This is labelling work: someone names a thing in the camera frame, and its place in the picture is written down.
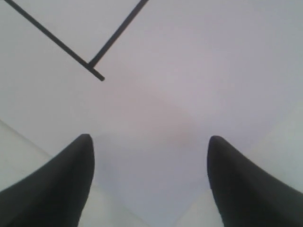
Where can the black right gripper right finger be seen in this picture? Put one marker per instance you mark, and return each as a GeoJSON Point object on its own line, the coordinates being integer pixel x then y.
{"type": "Point", "coordinates": [245, 194]}

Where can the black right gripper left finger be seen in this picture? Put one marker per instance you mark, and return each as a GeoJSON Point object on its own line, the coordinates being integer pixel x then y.
{"type": "Point", "coordinates": [55, 194]}

